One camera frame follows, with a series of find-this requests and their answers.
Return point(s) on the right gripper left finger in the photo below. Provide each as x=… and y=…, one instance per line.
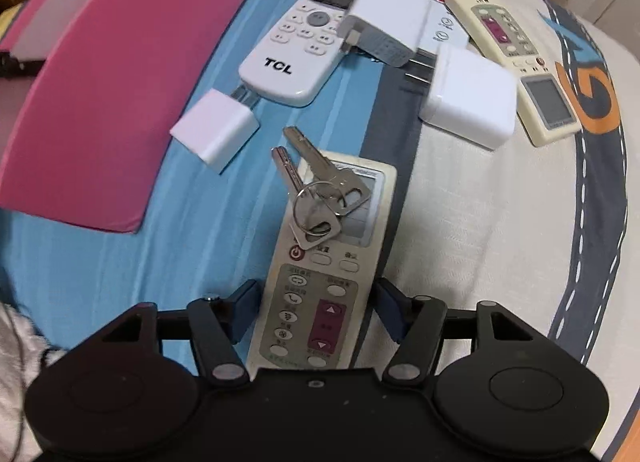
x=217, y=325

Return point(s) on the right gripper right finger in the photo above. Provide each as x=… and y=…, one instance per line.
x=415, y=325

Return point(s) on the cream remote with keys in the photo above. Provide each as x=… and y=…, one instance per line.
x=314, y=301

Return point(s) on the silver key bunch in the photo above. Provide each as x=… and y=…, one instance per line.
x=317, y=207

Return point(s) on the small white charger cube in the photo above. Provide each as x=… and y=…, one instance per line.
x=217, y=126

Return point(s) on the large white charger cube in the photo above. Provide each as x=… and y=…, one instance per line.
x=466, y=95

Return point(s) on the cream purple-button remote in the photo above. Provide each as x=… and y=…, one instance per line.
x=501, y=36

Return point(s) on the white TCL remote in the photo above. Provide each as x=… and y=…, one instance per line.
x=299, y=53

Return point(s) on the white fan remote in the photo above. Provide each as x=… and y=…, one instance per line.
x=441, y=27

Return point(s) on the pink storage box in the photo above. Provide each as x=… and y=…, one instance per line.
x=89, y=138

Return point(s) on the white folding-plug charger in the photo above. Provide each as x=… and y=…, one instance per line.
x=389, y=30

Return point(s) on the striped bed sheet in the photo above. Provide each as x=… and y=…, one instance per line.
x=551, y=233

